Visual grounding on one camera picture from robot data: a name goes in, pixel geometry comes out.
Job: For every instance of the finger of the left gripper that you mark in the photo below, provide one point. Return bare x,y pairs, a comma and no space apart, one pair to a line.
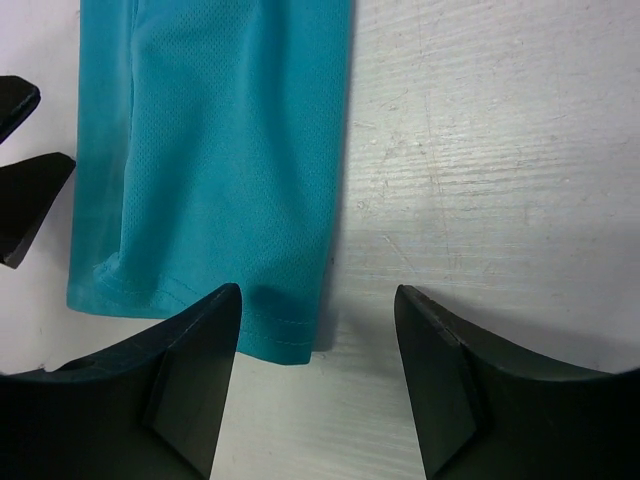
28,190
18,99

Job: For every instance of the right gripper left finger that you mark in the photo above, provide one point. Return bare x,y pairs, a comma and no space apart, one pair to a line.
148,407

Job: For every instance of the teal t shirt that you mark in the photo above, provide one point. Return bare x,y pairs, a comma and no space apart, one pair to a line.
209,147

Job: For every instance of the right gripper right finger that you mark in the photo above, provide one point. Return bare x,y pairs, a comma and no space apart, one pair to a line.
487,408

